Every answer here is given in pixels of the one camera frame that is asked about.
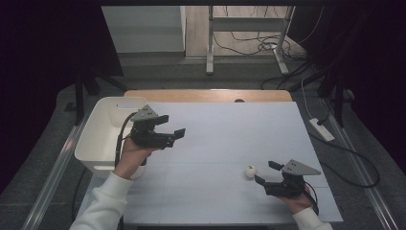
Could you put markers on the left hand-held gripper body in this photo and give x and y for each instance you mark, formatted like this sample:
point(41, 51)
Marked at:
point(150, 139)

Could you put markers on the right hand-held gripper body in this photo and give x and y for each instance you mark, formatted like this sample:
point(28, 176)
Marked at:
point(282, 190)

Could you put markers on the white ball with dark mark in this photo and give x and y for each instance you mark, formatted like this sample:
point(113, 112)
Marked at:
point(251, 171)

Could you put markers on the white plastic storage bin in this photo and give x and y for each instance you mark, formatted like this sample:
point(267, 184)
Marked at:
point(95, 140)

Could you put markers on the person's right hand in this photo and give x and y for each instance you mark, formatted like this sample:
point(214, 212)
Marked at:
point(297, 202)

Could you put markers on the person's left hand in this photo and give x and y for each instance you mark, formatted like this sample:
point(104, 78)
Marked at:
point(132, 159)

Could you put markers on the wooden table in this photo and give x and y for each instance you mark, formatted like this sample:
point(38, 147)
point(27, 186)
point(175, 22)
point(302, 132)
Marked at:
point(191, 96)

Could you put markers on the pale blue table mat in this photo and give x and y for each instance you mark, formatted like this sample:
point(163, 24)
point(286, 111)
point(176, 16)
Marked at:
point(223, 134)

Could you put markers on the white power strip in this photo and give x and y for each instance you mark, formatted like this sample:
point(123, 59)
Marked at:
point(321, 129)

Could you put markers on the black tripod stand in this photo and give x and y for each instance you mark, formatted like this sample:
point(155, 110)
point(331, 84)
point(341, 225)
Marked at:
point(79, 96)
point(339, 102)

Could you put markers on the white cabinet panel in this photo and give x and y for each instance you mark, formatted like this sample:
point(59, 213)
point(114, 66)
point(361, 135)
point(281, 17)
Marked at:
point(143, 28)

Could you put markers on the metal floor rail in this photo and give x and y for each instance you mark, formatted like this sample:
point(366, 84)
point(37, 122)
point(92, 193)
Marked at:
point(360, 172)
point(54, 179)

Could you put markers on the grey metal stand frame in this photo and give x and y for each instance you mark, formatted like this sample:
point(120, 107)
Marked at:
point(210, 38)

